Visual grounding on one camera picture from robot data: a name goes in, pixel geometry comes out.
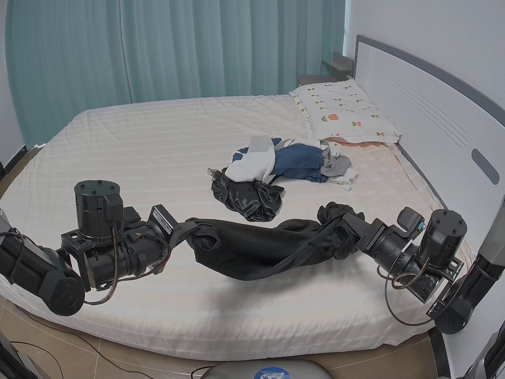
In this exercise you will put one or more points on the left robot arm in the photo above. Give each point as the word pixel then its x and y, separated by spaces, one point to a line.
pixel 39 271

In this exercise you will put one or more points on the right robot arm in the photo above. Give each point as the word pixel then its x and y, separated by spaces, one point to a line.
pixel 442 235

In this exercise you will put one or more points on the bed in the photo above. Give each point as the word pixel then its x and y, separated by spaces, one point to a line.
pixel 157 152

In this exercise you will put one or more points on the blue-green curtain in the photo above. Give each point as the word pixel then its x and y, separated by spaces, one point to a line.
pixel 67 53
pixel 236 34

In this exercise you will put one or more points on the white printed pillow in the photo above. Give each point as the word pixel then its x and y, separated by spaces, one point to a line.
pixel 343 109

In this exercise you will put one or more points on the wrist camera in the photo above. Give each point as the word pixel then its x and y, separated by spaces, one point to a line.
pixel 410 219
pixel 133 216

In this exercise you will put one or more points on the grey wooden bedside table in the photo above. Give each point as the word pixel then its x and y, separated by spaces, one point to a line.
pixel 321 78

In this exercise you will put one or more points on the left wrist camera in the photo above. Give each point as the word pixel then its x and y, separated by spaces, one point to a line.
pixel 133 216

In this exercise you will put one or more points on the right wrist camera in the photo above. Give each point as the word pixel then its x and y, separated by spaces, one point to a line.
pixel 410 219

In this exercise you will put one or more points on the black shorts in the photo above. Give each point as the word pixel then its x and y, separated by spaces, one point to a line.
pixel 252 251

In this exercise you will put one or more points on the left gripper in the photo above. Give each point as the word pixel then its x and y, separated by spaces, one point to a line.
pixel 134 255

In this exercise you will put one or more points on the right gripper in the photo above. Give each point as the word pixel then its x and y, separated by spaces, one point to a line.
pixel 390 251

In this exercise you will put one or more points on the pile of clothes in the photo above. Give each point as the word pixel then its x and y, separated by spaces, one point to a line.
pixel 252 168

